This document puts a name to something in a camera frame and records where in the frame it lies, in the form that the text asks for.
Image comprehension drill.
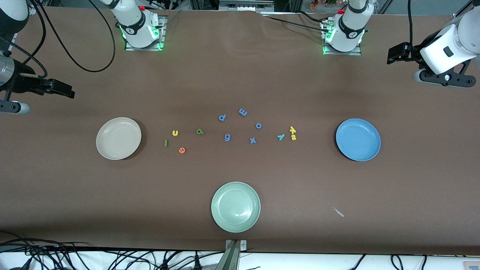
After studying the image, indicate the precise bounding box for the beige brown plate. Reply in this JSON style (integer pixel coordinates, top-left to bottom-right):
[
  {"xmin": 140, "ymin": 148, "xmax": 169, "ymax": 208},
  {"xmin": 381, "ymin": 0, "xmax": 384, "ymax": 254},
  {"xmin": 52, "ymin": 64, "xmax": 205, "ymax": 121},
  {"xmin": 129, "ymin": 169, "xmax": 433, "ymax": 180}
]
[{"xmin": 96, "ymin": 117, "xmax": 142, "ymax": 161}]

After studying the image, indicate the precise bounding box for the blue plate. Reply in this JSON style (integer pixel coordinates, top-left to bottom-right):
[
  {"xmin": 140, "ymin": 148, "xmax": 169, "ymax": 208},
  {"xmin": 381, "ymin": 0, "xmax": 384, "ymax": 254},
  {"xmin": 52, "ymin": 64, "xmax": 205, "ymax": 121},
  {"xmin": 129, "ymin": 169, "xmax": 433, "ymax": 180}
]
[{"xmin": 335, "ymin": 118, "xmax": 381, "ymax": 162}]

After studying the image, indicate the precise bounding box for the brown table cover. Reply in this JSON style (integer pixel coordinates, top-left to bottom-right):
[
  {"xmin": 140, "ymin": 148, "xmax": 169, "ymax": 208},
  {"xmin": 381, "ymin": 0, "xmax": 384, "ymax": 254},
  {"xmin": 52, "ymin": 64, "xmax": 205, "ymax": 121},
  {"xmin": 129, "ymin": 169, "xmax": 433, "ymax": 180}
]
[{"xmin": 0, "ymin": 6, "xmax": 480, "ymax": 256}]

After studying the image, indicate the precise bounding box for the pale green plate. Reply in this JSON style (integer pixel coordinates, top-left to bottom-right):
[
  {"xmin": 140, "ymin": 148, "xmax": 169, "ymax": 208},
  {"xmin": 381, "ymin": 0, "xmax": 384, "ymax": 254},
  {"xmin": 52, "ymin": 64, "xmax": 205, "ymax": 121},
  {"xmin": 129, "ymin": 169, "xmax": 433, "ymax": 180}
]
[{"xmin": 211, "ymin": 181, "xmax": 261, "ymax": 233}]

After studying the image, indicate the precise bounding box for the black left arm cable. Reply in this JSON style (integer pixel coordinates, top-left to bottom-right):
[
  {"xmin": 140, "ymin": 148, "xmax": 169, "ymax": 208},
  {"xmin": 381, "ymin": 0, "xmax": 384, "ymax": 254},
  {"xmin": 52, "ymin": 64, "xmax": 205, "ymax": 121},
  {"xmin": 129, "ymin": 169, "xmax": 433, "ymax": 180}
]
[{"xmin": 407, "ymin": 0, "xmax": 415, "ymax": 47}]

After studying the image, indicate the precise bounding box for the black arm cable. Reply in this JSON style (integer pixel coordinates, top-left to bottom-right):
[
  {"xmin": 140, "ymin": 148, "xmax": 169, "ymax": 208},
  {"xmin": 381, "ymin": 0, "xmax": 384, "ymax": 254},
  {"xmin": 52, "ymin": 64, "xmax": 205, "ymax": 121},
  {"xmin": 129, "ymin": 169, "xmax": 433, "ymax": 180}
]
[
  {"xmin": 0, "ymin": 0, "xmax": 116, "ymax": 73},
  {"xmin": 407, "ymin": 0, "xmax": 415, "ymax": 47}
]

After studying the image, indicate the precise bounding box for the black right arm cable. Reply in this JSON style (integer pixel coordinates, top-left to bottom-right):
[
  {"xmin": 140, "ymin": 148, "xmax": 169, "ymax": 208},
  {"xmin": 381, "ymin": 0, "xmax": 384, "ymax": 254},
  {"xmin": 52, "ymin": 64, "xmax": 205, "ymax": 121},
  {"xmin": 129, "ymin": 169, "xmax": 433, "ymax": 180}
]
[{"xmin": 0, "ymin": 0, "xmax": 116, "ymax": 73}]

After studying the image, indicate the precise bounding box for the aluminium frame rail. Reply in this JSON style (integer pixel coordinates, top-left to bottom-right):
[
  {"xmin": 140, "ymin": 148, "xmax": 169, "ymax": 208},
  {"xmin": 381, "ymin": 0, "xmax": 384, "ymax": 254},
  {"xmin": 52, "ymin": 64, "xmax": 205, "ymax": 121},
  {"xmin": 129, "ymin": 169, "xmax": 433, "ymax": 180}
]
[
  {"xmin": 6, "ymin": 6, "xmax": 36, "ymax": 60},
  {"xmin": 452, "ymin": 0, "xmax": 480, "ymax": 25}
]

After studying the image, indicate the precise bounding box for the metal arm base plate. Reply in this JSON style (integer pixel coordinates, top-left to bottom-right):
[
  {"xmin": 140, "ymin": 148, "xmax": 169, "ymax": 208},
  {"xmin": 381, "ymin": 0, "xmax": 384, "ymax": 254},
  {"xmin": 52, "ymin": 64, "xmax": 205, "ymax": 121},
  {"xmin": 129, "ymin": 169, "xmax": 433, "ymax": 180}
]
[
  {"xmin": 322, "ymin": 19, "xmax": 362, "ymax": 56},
  {"xmin": 124, "ymin": 16, "xmax": 166, "ymax": 51}
]

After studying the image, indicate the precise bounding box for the black cable on table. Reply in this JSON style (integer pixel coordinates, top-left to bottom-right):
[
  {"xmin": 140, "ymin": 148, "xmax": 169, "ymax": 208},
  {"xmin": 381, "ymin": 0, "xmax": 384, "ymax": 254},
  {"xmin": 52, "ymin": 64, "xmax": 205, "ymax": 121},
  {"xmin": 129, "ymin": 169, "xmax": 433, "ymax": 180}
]
[
  {"xmin": 261, "ymin": 14, "xmax": 327, "ymax": 32},
  {"xmin": 294, "ymin": 10, "xmax": 330, "ymax": 25}
]

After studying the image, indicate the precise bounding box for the grey metal frame beam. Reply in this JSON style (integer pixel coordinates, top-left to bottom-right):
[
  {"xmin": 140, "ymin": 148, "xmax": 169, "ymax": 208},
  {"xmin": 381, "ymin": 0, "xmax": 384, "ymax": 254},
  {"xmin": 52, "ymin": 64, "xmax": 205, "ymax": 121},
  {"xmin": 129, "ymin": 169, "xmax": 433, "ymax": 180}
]
[{"xmin": 219, "ymin": 0, "xmax": 275, "ymax": 12}]

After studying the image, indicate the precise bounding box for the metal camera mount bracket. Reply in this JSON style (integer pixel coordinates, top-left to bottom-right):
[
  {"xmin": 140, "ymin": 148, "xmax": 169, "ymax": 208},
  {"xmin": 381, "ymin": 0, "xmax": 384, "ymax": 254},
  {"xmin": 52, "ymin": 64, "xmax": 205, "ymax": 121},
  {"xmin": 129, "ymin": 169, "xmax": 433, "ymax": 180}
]
[{"xmin": 214, "ymin": 239, "xmax": 248, "ymax": 270}]

